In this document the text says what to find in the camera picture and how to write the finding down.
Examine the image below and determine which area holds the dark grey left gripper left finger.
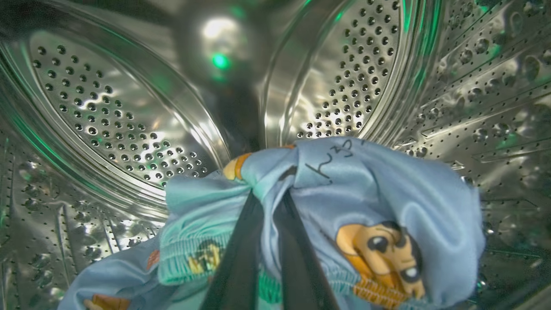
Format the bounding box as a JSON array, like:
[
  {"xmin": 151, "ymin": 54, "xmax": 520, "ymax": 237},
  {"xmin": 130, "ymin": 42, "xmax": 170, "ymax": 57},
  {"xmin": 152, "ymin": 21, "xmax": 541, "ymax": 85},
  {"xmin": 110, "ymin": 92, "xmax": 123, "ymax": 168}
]
[{"xmin": 200, "ymin": 192, "xmax": 264, "ymax": 310}]

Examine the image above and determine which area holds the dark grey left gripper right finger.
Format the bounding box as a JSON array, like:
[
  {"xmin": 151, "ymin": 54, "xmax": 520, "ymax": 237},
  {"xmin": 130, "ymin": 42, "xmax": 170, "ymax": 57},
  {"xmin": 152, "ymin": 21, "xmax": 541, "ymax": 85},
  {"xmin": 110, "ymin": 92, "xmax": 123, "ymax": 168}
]
[{"xmin": 273, "ymin": 192, "xmax": 341, "ymax": 310}]

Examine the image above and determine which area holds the perforated steel washer drum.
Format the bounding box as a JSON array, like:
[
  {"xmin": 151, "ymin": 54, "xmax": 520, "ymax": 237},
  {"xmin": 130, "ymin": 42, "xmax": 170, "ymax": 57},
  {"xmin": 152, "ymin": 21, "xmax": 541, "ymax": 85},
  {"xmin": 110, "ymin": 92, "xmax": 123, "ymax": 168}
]
[{"xmin": 0, "ymin": 0, "xmax": 551, "ymax": 310}]

